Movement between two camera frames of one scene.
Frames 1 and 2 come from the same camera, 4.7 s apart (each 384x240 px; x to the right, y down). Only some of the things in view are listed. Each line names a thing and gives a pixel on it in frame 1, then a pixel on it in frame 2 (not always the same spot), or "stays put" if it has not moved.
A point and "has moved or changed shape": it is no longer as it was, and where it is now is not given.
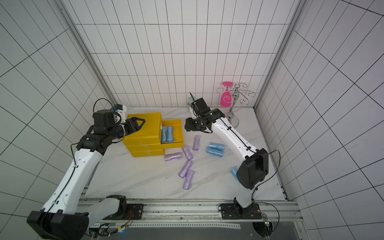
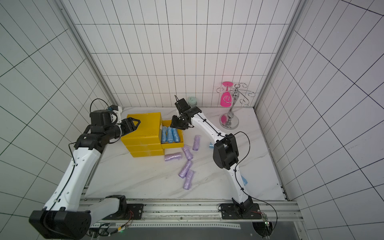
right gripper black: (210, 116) -> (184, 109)
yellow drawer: (178, 139) stays put
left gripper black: (134, 126) stays put
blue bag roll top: (217, 146) has moved or changed shape
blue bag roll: (170, 135) stays put
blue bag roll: (164, 134) stays put
